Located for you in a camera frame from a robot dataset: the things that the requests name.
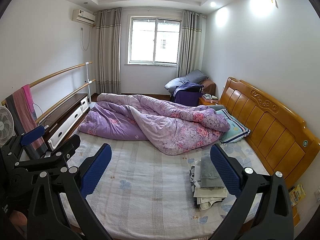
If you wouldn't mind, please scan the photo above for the grey hooded sweatshirt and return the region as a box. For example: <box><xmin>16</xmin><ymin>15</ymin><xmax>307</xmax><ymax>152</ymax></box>
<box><xmin>200</xmin><ymin>155</ymin><xmax>225</xmax><ymax>189</ymax></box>

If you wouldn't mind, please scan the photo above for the stack of folded clothes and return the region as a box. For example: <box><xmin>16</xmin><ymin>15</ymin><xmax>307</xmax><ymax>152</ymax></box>
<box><xmin>189</xmin><ymin>160</ymin><xmax>235</xmax><ymax>211</ymax></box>

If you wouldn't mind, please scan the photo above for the person's left hand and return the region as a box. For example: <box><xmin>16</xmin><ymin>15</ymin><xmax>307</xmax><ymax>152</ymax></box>
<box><xmin>9</xmin><ymin>211</ymin><xmax>27</xmax><ymax>239</ymax></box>

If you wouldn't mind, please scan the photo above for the yellow snack bag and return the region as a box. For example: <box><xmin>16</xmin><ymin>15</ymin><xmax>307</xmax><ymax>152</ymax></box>
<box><xmin>289</xmin><ymin>184</ymin><xmax>306</xmax><ymax>207</ymax></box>

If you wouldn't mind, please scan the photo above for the dark low tv cabinet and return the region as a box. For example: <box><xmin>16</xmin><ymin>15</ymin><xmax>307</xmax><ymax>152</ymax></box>
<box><xmin>39</xmin><ymin>93</ymin><xmax>89</xmax><ymax>151</ymax></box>

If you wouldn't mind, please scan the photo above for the white standing fan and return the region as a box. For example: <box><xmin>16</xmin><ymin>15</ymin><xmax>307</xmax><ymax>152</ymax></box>
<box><xmin>0</xmin><ymin>106</ymin><xmax>15</xmax><ymax>146</ymax></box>

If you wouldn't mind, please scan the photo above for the white patterned bed sheet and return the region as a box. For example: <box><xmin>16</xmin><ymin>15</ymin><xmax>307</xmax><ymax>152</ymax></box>
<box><xmin>60</xmin><ymin>132</ymin><xmax>271</xmax><ymax>240</ymax></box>

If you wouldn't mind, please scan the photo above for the wooden bed headboard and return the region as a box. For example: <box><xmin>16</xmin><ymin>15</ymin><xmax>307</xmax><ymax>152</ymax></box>
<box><xmin>219</xmin><ymin>77</ymin><xmax>319</xmax><ymax>189</ymax></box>

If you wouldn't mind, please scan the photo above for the light blue pillow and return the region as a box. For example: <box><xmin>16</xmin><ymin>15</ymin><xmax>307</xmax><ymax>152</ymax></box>
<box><xmin>217</xmin><ymin>109</ymin><xmax>251</xmax><ymax>144</ymax></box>

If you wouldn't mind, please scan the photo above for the pink towel on bar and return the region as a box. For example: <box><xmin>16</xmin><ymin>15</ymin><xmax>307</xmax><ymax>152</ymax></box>
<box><xmin>5</xmin><ymin>85</ymin><xmax>48</xmax><ymax>159</ymax></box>

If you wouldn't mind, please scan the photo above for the lower wooden ballet bar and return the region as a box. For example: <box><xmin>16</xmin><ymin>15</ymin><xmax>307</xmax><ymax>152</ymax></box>
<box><xmin>35</xmin><ymin>79</ymin><xmax>96</xmax><ymax>124</ymax></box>

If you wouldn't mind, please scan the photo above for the wooden ballet bar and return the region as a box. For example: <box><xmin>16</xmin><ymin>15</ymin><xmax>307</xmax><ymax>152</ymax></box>
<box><xmin>35</xmin><ymin>79</ymin><xmax>96</xmax><ymax>124</ymax></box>
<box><xmin>1</xmin><ymin>61</ymin><xmax>94</xmax><ymax>106</ymax></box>

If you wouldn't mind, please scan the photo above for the purple floral quilt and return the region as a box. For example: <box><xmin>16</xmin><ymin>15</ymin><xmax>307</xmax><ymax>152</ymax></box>
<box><xmin>78</xmin><ymin>93</ymin><xmax>231</xmax><ymax>155</ymax></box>

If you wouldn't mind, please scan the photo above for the upper wooden ballet bar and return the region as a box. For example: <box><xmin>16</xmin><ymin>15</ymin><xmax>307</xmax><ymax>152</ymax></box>
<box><xmin>1</xmin><ymin>61</ymin><xmax>94</xmax><ymax>106</ymax></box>

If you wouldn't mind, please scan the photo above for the wooden bedside table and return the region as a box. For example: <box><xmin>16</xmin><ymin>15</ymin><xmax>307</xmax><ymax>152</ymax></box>
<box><xmin>199</xmin><ymin>95</ymin><xmax>219</xmax><ymax>106</ymax></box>

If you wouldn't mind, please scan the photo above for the dark purple blanket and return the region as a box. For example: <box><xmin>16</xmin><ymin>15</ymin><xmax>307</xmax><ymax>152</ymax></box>
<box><xmin>172</xmin><ymin>81</ymin><xmax>203</xmax><ymax>107</ymax></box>

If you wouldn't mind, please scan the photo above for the dark grey pillow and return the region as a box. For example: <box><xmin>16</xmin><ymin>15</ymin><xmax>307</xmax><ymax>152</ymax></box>
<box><xmin>164</xmin><ymin>70</ymin><xmax>208</xmax><ymax>94</ymax></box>

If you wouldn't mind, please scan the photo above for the window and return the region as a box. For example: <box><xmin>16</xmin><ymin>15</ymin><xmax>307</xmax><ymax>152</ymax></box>
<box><xmin>127</xmin><ymin>17</ymin><xmax>181</xmax><ymax>66</ymax></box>

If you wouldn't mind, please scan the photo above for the left grey curtain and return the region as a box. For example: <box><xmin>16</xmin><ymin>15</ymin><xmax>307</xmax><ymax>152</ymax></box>
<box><xmin>94</xmin><ymin>8</ymin><xmax>122</xmax><ymax>94</ymax></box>

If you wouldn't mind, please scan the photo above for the grey curtain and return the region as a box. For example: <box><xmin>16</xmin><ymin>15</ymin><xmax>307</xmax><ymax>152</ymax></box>
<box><xmin>177</xmin><ymin>10</ymin><xmax>203</xmax><ymax>77</ymax></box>
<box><xmin>94</xmin><ymin>8</ymin><xmax>122</xmax><ymax>94</ymax></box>

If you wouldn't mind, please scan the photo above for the right grey curtain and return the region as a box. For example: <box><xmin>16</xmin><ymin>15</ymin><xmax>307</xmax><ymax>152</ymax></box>
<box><xmin>177</xmin><ymin>10</ymin><xmax>203</xmax><ymax>77</ymax></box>

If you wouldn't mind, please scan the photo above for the white wall air conditioner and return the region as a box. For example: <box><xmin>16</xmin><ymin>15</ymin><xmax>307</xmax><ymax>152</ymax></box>
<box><xmin>72</xmin><ymin>9</ymin><xmax>95</xmax><ymax>25</ymax></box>

